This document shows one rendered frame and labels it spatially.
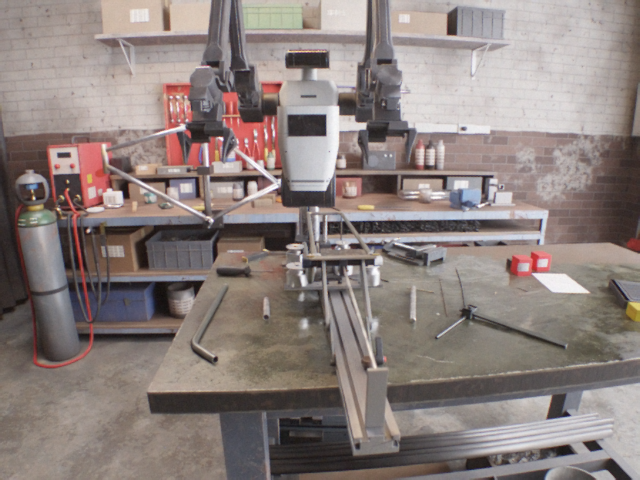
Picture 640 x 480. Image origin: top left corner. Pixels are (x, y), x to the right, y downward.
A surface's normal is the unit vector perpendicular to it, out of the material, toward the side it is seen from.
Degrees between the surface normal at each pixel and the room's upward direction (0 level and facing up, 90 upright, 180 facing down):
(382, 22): 68
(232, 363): 0
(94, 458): 0
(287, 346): 0
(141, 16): 90
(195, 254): 90
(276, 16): 90
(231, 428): 90
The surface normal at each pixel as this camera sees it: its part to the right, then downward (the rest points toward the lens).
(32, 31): 0.08, 0.26
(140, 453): 0.00, -0.97
